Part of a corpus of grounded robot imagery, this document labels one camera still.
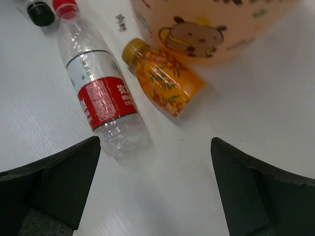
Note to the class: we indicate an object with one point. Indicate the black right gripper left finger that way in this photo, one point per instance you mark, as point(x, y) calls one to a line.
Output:
point(47, 197)

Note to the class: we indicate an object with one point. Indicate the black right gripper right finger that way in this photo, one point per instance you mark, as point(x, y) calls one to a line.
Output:
point(259, 199)

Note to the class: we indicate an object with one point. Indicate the red label clear water bottle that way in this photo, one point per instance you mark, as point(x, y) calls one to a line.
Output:
point(99, 83)

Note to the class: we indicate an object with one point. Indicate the orange juice bottle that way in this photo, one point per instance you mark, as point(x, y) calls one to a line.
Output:
point(164, 80)

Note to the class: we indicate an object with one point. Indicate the black label clear bottle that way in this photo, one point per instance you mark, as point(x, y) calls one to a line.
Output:
point(39, 12)

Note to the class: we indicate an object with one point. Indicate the peach cartoon plastic bin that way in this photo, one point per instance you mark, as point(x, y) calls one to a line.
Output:
point(207, 31)

